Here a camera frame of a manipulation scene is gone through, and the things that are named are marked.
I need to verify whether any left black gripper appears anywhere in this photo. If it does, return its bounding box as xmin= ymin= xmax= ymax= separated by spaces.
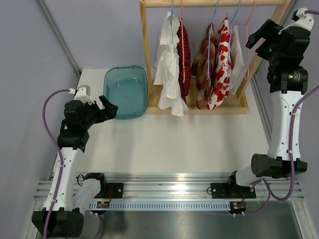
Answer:
xmin=81 ymin=96 xmax=118 ymax=129

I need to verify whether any pink hanger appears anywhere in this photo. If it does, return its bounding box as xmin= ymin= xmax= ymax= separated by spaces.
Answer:
xmin=236 ymin=0 xmax=256 ymax=80
xmin=179 ymin=0 xmax=185 ymax=84

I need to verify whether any light blue hanger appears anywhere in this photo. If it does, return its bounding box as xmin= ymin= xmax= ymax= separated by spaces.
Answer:
xmin=227 ymin=0 xmax=242 ymax=77
xmin=204 ymin=0 xmax=220 ymax=97
xmin=169 ymin=0 xmax=174 ymax=44

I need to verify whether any plain white skirt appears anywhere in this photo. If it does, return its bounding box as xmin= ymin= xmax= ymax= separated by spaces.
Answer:
xmin=230 ymin=26 xmax=246 ymax=95

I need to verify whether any white red poppy skirt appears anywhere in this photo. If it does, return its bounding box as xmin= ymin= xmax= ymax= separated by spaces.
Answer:
xmin=206 ymin=17 xmax=232 ymax=110

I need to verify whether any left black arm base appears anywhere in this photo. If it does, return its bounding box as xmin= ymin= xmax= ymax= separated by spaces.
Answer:
xmin=95 ymin=183 xmax=124 ymax=199

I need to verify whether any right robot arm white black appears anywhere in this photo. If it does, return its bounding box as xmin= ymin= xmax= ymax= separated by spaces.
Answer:
xmin=226 ymin=16 xmax=314 ymax=197

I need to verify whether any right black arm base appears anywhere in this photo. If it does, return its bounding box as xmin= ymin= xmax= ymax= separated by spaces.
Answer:
xmin=210 ymin=183 xmax=256 ymax=199

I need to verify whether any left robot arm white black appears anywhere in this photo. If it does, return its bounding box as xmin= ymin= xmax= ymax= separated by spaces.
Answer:
xmin=31 ymin=96 xmax=118 ymax=239

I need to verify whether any teal plastic basin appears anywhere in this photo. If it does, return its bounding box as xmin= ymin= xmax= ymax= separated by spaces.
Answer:
xmin=103 ymin=66 xmax=149 ymax=120

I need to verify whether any red plaid garment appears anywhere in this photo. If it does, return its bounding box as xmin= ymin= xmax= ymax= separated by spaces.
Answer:
xmin=191 ymin=24 xmax=216 ymax=110

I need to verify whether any white ruffled garment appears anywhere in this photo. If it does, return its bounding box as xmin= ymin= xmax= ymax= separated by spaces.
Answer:
xmin=154 ymin=12 xmax=188 ymax=117

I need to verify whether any wooden clothes rack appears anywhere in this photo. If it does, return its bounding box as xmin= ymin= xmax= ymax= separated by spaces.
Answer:
xmin=139 ymin=0 xmax=290 ymax=115

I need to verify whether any dark red dotted garment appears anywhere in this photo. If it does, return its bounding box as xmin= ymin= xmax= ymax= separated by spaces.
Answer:
xmin=177 ymin=19 xmax=191 ymax=103

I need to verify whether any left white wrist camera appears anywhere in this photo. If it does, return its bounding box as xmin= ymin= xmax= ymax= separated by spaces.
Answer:
xmin=68 ymin=85 xmax=95 ymax=105

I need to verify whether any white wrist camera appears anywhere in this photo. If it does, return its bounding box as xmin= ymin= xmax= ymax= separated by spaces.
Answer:
xmin=279 ymin=7 xmax=314 ymax=35
xmin=68 ymin=85 xmax=95 ymax=105

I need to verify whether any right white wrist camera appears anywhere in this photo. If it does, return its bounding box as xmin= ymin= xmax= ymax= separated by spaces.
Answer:
xmin=279 ymin=7 xmax=314 ymax=35

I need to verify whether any white slotted cable duct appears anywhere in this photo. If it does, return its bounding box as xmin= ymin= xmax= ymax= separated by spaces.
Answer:
xmin=89 ymin=201 xmax=230 ymax=211

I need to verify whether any aluminium mounting rail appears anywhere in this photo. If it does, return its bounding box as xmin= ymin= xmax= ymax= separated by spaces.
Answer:
xmin=34 ymin=172 xmax=305 ymax=201

